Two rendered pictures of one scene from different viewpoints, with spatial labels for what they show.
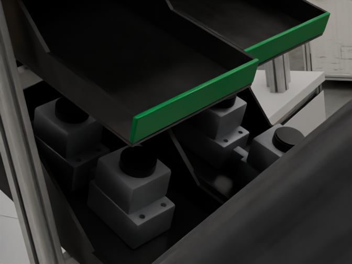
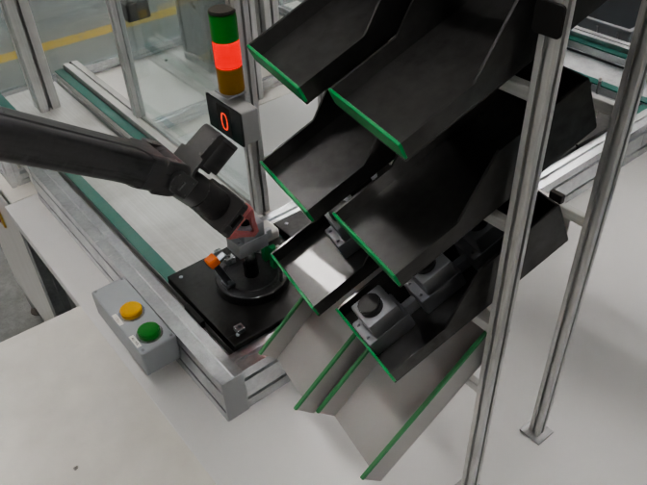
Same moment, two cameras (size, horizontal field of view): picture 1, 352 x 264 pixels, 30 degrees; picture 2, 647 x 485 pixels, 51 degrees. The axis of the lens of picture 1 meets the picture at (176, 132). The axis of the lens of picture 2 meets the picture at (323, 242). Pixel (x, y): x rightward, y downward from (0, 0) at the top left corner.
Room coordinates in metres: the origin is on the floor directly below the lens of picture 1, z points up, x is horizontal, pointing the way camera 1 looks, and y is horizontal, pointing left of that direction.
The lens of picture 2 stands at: (0.68, -0.68, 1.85)
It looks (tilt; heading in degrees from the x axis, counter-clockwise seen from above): 39 degrees down; 107
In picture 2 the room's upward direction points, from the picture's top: 3 degrees counter-clockwise
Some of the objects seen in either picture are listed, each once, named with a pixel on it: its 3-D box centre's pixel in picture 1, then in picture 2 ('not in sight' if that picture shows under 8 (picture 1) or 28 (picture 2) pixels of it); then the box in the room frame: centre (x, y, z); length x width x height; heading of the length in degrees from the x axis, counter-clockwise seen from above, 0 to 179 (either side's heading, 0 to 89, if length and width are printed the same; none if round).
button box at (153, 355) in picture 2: not in sight; (135, 323); (0.08, 0.08, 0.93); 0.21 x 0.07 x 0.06; 144
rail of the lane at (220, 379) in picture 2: not in sight; (122, 265); (-0.04, 0.24, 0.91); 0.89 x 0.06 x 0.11; 144
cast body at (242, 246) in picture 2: not in sight; (250, 230); (0.28, 0.22, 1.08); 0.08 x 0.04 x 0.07; 54
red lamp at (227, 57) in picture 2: not in sight; (226, 52); (0.19, 0.41, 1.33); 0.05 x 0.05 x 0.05
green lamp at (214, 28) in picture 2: not in sight; (223, 25); (0.19, 0.41, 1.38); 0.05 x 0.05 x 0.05
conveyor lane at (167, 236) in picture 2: not in sight; (189, 227); (0.04, 0.40, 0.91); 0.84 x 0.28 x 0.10; 144
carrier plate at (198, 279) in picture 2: not in sight; (252, 284); (0.27, 0.20, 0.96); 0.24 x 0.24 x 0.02; 54
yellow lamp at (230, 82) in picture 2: not in sight; (230, 77); (0.19, 0.41, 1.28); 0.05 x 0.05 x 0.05
